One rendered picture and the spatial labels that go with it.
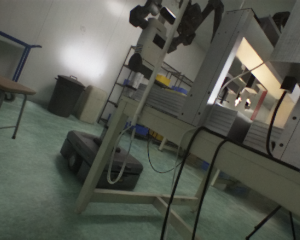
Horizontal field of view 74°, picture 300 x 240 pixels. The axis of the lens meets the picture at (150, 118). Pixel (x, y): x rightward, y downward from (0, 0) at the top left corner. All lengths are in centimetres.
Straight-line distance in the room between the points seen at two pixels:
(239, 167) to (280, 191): 11
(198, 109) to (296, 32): 36
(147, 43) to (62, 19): 252
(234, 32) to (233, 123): 34
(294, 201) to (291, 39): 39
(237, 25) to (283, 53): 30
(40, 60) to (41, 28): 50
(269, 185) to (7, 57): 384
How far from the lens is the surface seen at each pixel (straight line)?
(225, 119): 75
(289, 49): 63
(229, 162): 66
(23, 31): 399
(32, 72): 402
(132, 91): 178
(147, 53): 178
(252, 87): 133
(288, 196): 60
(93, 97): 389
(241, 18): 89
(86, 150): 166
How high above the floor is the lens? 74
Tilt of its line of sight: 3 degrees down
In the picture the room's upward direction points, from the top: 24 degrees clockwise
